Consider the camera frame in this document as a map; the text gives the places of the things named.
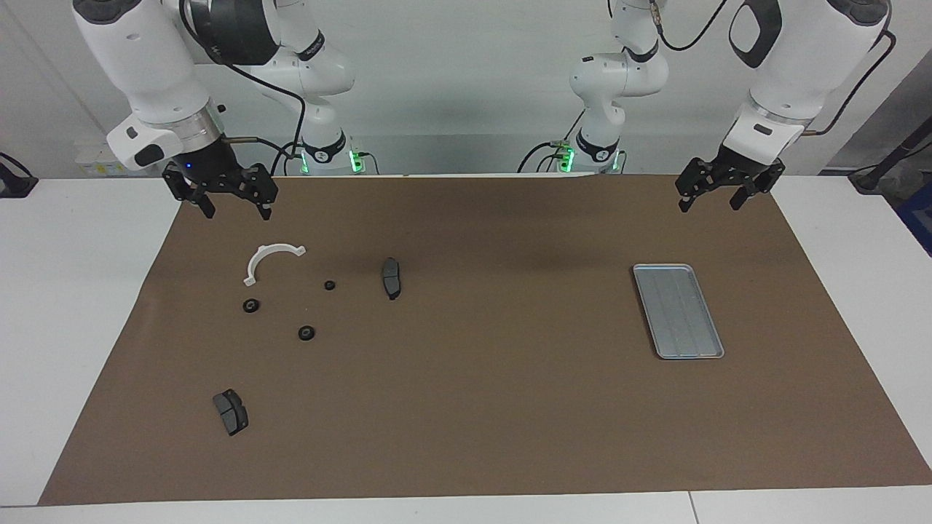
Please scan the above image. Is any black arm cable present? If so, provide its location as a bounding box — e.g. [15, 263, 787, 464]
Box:
[652, 0, 898, 138]
[178, 0, 307, 175]

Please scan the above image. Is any black stand with pole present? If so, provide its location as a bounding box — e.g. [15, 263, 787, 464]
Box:
[848, 116, 932, 194]

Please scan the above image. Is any blue crate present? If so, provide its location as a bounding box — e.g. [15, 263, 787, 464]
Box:
[896, 182, 932, 257]

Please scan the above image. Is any brown table mat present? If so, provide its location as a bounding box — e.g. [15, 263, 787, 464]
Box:
[38, 173, 932, 507]

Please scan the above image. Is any silver metal tray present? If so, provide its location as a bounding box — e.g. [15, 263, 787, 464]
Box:
[632, 263, 725, 360]

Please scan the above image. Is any short dark grey brake pad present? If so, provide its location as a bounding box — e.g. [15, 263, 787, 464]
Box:
[212, 389, 250, 437]

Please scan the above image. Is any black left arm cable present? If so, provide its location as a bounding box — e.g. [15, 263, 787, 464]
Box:
[652, 0, 898, 138]

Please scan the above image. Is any white wall socket box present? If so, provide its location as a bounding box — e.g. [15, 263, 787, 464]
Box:
[75, 140, 133, 178]

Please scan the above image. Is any black clamp base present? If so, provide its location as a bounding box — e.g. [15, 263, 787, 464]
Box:
[0, 151, 39, 199]

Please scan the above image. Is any black base cable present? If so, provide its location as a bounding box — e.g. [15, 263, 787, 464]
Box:
[517, 109, 587, 174]

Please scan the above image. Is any white curved plastic bracket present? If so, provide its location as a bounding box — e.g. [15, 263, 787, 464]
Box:
[242, 244, 307, 287]

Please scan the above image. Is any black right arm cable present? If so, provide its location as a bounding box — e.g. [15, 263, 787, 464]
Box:
[178, 0, 307, 175]

